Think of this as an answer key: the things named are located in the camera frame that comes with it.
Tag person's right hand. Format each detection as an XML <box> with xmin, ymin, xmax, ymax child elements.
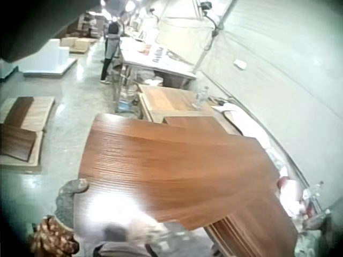
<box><xmin>128</xmin><ymin>218</ymin><xmax>167</xmax><ymax>250</ymax></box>

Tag person's left hand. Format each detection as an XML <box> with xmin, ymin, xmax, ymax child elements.
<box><xmin>55</xmin><ymin>178</ymin><xmax>90</xmax><ymax>229</ymax></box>

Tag large brown wood panel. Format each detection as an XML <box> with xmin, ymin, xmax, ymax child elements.
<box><xmin>77</xmin><ymin>113</ymin><xmax>281</xmax><ymax>231</ymax></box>

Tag stack of brown wood panels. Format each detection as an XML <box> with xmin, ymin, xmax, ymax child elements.
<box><xmin>203</xmin><ymin>184</ymin><xmax>299</xmax><ymax>257</ymax></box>

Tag small brown wood panel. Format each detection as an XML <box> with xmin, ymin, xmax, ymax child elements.
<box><xmin>162</xmin><ymin>116</ymin><xmax>242</xmax><ymax>136</ymax></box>

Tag red and white bag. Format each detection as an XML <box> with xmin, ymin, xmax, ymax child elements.
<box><xmin>277</xmin><ymin>175</ymin><xmax>306</xmax><ymax>216</ymax></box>

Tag white cloth sheet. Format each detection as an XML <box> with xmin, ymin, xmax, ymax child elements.
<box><xmin>213</xmin><ymin>102</ymin><xmax>272</xmax><ymax>153</ymax></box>

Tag clear plastic water bottle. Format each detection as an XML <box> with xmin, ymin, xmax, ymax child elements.
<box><xmin>193</xmin><ymin>86</ymin><xmax>210</xmax><ymax>108</ymax></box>

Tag clear bottle with white cap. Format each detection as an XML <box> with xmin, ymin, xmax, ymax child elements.
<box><xmin>304</xmin><ymin>180</ymin><xmax>325</xmax><ymax>216</ymax></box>

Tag heap of floor wood panels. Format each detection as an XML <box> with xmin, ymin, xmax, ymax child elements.
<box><xmin>0</xmin><ymin>96</ymin><xmax>56</xmax><ymax>175</ymax></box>

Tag white work table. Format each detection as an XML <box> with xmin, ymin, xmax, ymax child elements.
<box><xmin>118</xmin><ymin>36</ymin><xmax>198</xmax><ymax>89</ymax></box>

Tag stack of white boards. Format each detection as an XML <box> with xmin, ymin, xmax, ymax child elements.
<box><xmin>22</xmin><ymin>38</ymin><xmax>79</xmax><ymax>78</ymax></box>

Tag heap of cardboard boxes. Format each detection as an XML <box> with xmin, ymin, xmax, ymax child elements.
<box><xmin>59</xmin><ymin>36</ymin><xmax>98</xmax><ymax>55</ymax></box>

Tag black gooseneck camera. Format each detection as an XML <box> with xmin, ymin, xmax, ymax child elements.
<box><xmin>199</xmin><ymin>1</ymin><xmax>225</xmax><ymax>37</ymax></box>

